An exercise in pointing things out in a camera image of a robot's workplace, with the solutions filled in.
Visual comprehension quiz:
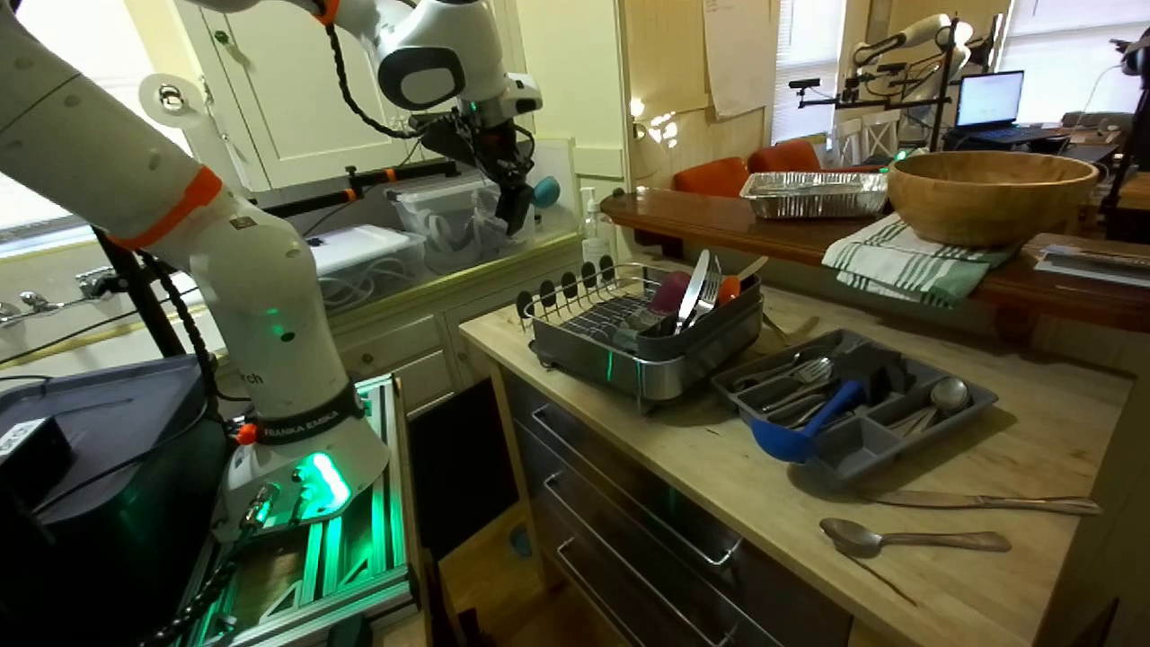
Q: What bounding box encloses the open laptop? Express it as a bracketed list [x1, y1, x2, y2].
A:
[947, 70, 1050, 150]

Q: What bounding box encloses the grey cutlery tray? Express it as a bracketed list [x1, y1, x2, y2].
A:
[707, 327, 1002, 493]

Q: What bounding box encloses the paper sheet on wall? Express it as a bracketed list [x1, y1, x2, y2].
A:
[701, 0, 784, 126]

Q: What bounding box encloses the white storage box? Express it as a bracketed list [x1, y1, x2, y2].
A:
[301, 223, 430, 315]

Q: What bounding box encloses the black control box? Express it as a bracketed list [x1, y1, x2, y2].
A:
[0, 351, 233, 647]

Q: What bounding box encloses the brown wooden counter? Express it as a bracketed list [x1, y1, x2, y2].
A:
[602, 184, 1150, 338]

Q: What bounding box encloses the pink plastic dish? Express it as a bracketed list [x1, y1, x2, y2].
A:
[646, 270, 695, 319]

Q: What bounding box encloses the orange cushion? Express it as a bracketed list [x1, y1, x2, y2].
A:
[667, 154, 756, 203]
[744, 136, 828, 176]

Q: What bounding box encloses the thin wooden utensil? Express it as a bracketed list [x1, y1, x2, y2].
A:
[836, 487, 1107, 523]

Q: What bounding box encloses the white plate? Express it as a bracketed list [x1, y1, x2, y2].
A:
[673, 247, 718, 335]

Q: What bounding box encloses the blue plastic scoop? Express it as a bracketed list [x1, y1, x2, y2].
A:
[748, 376, 871, 468]

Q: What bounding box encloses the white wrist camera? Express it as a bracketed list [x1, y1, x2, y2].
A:
[503, 71, 548, 118]

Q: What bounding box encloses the green striped dish towel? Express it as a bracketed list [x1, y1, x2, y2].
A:
[818, 211, 1016, 307]

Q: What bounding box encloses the orange handled utensil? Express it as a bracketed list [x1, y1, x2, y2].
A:
[714, 253, 773, 309]

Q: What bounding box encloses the clear plastic container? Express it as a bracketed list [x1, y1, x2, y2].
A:
[391, 134, 582, 264]

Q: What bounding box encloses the round metal ladle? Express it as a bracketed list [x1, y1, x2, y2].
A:
[878, 373, 974, 440]

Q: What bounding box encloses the drawer cabinet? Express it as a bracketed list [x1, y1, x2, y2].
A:
[507, 370, 856, 647]

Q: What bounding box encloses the magazine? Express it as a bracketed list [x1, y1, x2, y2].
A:
[1030, 240, 1150, 294]

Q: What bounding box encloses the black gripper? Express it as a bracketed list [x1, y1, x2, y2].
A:
[442, 110, 538, 237]

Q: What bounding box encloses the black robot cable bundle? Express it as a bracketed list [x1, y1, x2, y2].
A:
[321, 19, 423, 143]

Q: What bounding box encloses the metal serving spoon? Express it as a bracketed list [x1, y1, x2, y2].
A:
[735, 351, 836, 404]

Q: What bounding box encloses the large wooden bowl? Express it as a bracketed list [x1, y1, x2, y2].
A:
[883, 146, 1102, 253]

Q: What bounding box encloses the aluminium foil tray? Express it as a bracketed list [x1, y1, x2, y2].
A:
[736, 168, 891, 228]

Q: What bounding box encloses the black tripod pole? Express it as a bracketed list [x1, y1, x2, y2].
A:
[95, 230, 189, 364]

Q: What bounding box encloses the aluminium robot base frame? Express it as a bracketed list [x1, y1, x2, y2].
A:
[176, 370, 419, 647]

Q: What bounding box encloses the grey metal dishrack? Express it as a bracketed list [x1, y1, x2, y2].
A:
[513, 253, 769, 418]

